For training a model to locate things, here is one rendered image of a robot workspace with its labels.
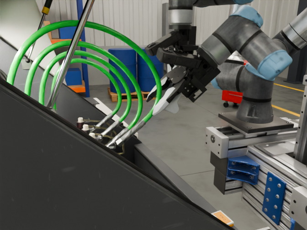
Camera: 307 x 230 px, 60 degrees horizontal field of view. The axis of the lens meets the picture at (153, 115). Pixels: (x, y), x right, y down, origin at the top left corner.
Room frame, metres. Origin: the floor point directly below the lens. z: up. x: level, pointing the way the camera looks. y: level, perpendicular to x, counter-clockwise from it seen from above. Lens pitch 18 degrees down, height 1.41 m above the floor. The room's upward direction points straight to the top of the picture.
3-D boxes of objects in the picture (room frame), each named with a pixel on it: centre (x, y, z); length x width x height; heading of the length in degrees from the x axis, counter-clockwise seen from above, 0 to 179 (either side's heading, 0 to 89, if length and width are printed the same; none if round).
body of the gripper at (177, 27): (0.89, -0.09, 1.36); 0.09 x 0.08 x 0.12; 116
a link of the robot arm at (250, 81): (1.10, -0.43, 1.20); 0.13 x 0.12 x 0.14; 50
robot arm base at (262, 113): (1.10, -0.44, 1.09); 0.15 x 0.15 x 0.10
